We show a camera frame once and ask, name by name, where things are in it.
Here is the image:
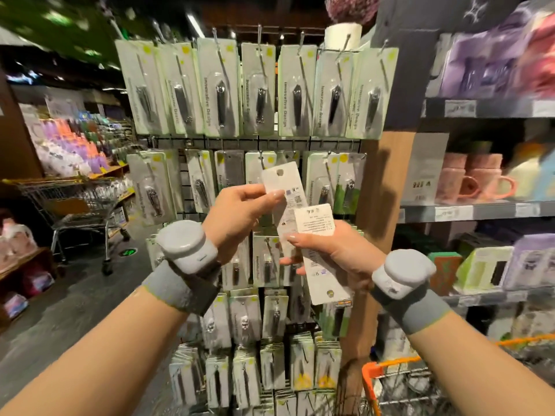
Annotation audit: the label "green white box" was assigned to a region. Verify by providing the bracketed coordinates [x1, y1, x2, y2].
[455, 245, 515, 293]

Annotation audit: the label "green hanging ceiling decor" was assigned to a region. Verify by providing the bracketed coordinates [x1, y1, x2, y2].
[0, 0, 175, 70]

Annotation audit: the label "wooden post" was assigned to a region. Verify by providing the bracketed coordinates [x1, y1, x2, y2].
[338, 129, 417, 416]

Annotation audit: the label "pink flowers in white pot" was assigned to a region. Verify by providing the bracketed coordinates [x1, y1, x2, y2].
[325, 0, 381, 50]

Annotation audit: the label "grey kitchenware shelf unit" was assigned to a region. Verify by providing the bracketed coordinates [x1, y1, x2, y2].
[394, 0, 555, 343]

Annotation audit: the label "person's right hand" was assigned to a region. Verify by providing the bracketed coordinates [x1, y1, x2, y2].
[279, 219, 387, 295]

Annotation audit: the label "lavender product box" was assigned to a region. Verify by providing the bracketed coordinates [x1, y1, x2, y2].
[503, 233, 555, 289]

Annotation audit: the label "wooden pillar panel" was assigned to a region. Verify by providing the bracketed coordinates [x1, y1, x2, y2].
[0, 77, 45, 179]

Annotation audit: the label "cream white jug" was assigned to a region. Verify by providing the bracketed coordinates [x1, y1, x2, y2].
[507, 143, 543, 200]

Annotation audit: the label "person's left forearm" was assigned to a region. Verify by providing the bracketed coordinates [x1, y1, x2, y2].
[0, 285, 187, 416]

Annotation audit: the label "large white product box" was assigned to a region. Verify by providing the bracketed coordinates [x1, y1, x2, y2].
[401, 132, 449, 206]

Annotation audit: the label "purple boxed appliance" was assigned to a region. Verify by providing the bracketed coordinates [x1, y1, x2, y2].
[438, 8, 521, 99]

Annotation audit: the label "teal orange box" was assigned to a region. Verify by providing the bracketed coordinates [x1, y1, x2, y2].
[429, 252, 463, 295]

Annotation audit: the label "empty silver shopping cart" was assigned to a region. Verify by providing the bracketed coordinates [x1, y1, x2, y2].
[2, 176, 135, 276]

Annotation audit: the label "orange wire shopping cart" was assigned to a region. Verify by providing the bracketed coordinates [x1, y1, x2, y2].
[360, 333, 555, 416]

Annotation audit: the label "white carded nail clipper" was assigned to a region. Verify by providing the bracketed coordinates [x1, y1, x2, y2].
[262, 162, 309, 235]
[293, 203, 354, 306]

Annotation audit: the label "row of pastel laundry bottles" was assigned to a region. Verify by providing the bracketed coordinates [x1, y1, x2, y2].
[21, 103, 131, 179]

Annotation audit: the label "person's right forearm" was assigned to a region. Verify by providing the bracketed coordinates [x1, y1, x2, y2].
[408, 311, 555, 416]

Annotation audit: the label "row of pink red packs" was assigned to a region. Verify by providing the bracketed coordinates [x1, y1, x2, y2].
[516, 13, 555, 96]

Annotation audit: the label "rows of hung nail clipper packs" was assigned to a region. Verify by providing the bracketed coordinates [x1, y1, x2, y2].
[115, 37, 400, 416]

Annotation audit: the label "person's left hand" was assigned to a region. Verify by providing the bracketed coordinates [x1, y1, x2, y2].
[202, 183, 286, 265]

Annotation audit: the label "blue cartoon box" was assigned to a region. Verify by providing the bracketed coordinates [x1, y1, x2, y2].
[536, 147, 555, 200]

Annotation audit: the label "wooden detergent shelf unit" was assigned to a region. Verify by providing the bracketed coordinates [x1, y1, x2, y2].
[0, 216, 57, 326]

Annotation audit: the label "grey wrist tracker band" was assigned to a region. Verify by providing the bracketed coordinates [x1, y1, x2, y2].
[143, 220, 220, 315]
[371, 248, 452, 335]

